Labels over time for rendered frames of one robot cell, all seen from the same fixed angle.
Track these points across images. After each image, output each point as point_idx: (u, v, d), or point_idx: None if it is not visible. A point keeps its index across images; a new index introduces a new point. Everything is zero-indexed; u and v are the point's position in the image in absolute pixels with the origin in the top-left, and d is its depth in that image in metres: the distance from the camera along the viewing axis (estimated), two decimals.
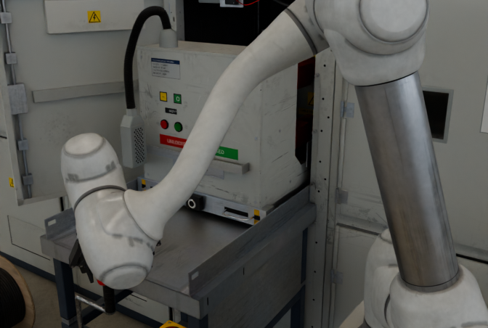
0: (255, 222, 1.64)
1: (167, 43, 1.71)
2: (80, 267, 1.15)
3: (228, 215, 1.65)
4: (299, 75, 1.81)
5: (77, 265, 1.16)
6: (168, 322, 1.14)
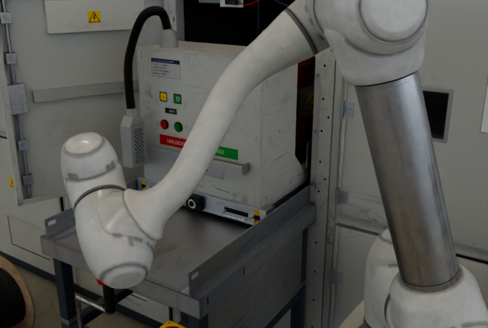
0: (255, 222, 1.64)
1: (167, 43, 1.71)
2: None
3: (228, 215, 1.65)
4: (299, 75, 1.81)
5: None
6: (168, 322, 1.14)
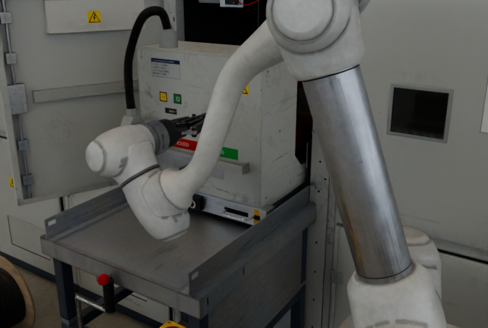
0: (255, 222, 1.64)
1: (167, 43, 1.71)
2: (201, 117, 1.45)
3: (228, 215, 1.65)
4: None
5: (204, 120, 1.44)
6: (168, 322, 1.14)
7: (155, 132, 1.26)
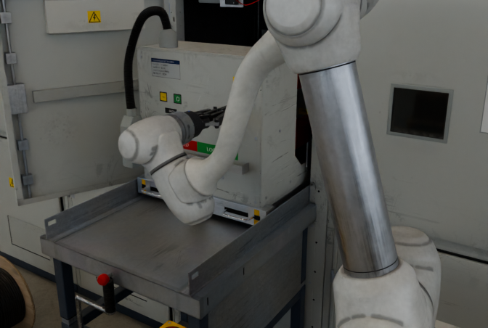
0: (255, 222, 1.64)
1: (167, 43, 1.71)
2: (222, 109, 1.53)
3: (228, 215, 1.65)
4: (299, 75, 1.81)
5: (225, 112, 1.52)
6: (168, 322, 1.14)
7: (182, 123, 1.34)
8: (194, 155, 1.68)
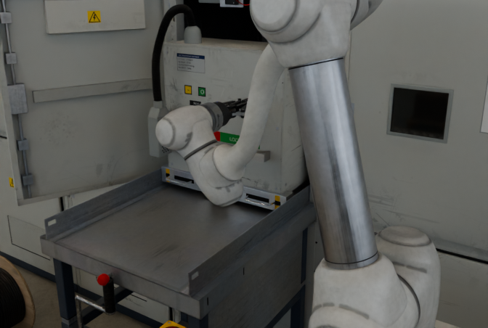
0: (276, 207, 1.75)
1: (192, 40, 1.82)
2: (246, 101, 1.63)
3: (250, 201, 1.75)
4: None
5: None
6: (168, 322, 1.14)
7: (212, 112, 1.44)
8: None
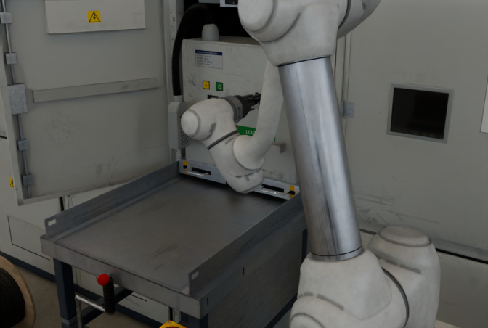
0: (290, 197, 1.83)
1: (210, 37, 1.90)
2: None
3: (266, 191, 1.84)
4: None
5: None
6: (168, 322, 1.14)
7: (233, 104, 1.53)
8: None
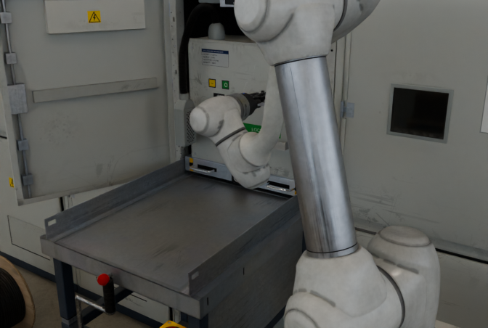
0: (295, 193, 1.86)
1: (216, 35, 1.93)
2: None
3: (271, 187, 1.87)
4: None
5: None
6: (168, 322, 1.14)
7: (240, 102, 1.56)
8: None
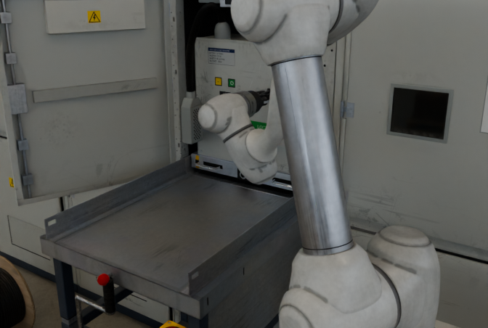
0: None
1: (222, 35, 1.96)
2: None
3: (277, 183, 1.90)
4: None
5: None
6: (168, 322, 1.14)
7: (247, 99, 1.59)
8: None
